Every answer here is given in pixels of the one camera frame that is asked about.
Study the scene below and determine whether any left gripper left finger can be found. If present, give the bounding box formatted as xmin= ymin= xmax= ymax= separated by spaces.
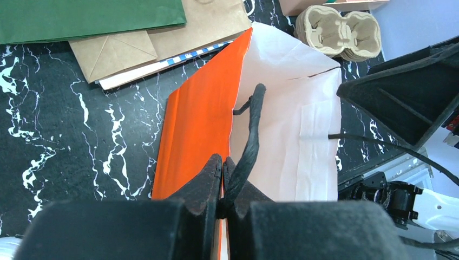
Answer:
xmin=15 ymin=154 xmax=222 ymax=259

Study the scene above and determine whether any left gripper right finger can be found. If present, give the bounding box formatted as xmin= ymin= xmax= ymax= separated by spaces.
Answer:
xmin=222 ymin=156 xmax=411 ymax=260

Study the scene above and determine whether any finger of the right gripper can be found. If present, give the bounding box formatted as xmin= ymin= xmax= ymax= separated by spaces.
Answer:
xmin=337 ymin=37 xmax=458 ymax=150

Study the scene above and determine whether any orange paper bag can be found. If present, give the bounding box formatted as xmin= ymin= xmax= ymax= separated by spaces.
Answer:
xmin=151 ymin=21 xmax=459 ymax=260

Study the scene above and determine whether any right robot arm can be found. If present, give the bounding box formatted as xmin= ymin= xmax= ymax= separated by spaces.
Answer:
xmin=329 ymin=37 xmax=458 ymax=231

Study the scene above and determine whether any stack of pulp cup carriers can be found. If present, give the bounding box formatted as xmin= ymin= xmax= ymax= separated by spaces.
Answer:
xmin=294 ymin=5 xmax=382 ymax=62

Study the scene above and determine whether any pink desk file organizer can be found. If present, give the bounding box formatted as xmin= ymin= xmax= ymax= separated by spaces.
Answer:
xmin=279 ymin=0 xmax=389 ymax=16

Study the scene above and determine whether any striped paper bag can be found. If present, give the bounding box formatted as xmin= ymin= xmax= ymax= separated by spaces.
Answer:
xmin=96 ymin=40 xmax=234 ymax=90

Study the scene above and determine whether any white cup lids stack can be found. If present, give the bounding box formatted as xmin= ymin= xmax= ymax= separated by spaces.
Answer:
xmin=0 ymin=237 xmax=22 ymax=260

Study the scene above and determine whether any brown kraft paper bag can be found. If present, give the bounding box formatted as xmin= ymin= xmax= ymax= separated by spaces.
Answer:
xmin=69 ymin=1 xmax=251 ymax=83

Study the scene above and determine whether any green paper bag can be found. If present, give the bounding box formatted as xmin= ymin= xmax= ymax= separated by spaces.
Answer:
xmin=1 ymin=1 xmax=187 ymax=44

